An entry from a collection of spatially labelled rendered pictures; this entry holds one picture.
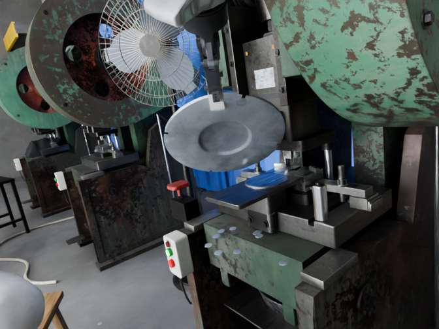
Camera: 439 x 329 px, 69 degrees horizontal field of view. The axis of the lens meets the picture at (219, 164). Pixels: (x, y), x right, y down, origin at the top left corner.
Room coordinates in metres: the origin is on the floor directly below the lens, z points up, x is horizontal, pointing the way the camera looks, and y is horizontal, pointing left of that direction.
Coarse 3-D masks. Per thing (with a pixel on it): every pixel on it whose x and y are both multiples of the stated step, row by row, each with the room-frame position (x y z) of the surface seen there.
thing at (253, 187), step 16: (256, 176) 0.93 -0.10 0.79; (272, 176) 0.91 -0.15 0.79; (288, 176) 0.90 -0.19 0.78; (224, 192) 0.85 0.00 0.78; (240, 192) 0.82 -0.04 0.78; (256, 192) 0.80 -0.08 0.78; (272, 192) 0.80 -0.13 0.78; (240, 208) 0.73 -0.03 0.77; (256, 208) 0.85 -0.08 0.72; (272, 208) 0.82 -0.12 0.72; (256, 224) 0.86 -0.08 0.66; (272, 224) 0.82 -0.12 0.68
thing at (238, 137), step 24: (240, 96) 0.67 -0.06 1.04; (192, 120) 0.71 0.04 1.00; (216, 120) 0.72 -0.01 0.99; (240, 120) 0.72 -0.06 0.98; (264, 120) 0.73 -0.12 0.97; (168, 144) 0.76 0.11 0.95; (192, 144) 0.77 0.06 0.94; (216, 144) 0.79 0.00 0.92; (240, 144) 0.79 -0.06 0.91; (264, 144) 0.79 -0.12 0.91; (216, 168) 0.85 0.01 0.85; (240, 168) 0.86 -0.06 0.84
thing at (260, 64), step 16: (256, 48) 0.92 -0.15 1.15; (272, 48) 0.88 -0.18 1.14; (256, 64) 0.93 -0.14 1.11; (272, 64) 0.88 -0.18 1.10; (256, 80) 0.93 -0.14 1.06; (272, 80) 0.89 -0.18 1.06; (272, 96) 0.89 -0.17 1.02; (288, 112) 0.85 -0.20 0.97; (304, 112) 0.89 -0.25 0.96; (288, 128) 0.86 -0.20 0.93; (304, 128) 0.88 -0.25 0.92
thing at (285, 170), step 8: (272, 168) 1.01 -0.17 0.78; (280, 168) 0.99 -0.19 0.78; (288, 168) 0.98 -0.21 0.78; (296, 168) 0.98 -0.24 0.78; (304, 168) 0.95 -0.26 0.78; (320, 168) 0.93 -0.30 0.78; (304, 176) 0.87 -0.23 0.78; (312, 176) 0.89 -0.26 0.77; (320, 176) 0.92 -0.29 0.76; (296, 184) 0.90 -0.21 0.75; (304, 184) 0.87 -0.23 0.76
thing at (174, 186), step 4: (180, 180) 1.12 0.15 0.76; (168, 184) 1.09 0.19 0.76; (172, 184) 1.08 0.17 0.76; (176, 184) 1.07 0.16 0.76; (180, 184) 1.07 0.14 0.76; (184, 184) 1.07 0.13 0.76; (188, 184) 1.08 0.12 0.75; (168, 188) 1.07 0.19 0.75; (172, 188) 1.05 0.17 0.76; (176, 188) 1.05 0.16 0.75; (180, 188) 1.06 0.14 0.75; (180, 192) 1.08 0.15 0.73
